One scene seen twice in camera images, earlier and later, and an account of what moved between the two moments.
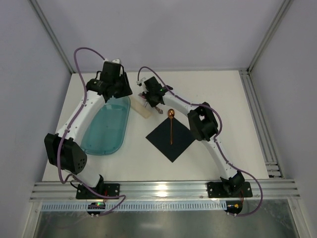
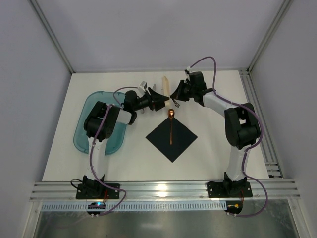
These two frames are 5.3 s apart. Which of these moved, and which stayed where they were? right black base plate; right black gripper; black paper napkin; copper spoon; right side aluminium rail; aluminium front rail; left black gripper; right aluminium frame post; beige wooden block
Moved: left black gripper; right black gripper; beige wooden block
Stayed: right black base plate; right aluminium frame post; copper spoon; aluminium front rail; right side aluminium rail; black paper napkin
